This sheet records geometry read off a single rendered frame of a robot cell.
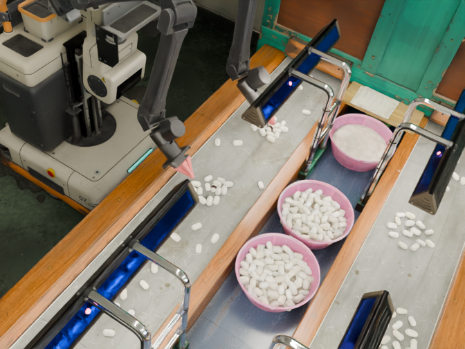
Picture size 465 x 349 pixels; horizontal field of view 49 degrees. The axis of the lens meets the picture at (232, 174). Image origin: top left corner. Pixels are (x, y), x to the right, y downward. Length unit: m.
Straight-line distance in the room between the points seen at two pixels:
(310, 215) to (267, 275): 0.29
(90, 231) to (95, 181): 0.78
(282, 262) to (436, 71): 1.01
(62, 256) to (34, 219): 1.07
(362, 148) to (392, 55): 0.41
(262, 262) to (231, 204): 0.25
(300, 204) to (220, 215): 0.29
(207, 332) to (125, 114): 1.44
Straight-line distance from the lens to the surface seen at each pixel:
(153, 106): 1.64
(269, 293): 1.61
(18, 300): 1.60
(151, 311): 1.56
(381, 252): 1.80
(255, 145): 1.97
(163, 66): 1.55
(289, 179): 1.85
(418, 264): 1.83
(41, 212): 2.71
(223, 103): 2.08
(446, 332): 1.71
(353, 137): 2.13
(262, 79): 1.84
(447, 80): 2.23
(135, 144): 2.57
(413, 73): 2.25
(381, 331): 1.27
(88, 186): 2.42
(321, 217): 1.82
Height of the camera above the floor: 2.15
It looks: 49 degrees down
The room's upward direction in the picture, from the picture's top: 10 degrees clockwise
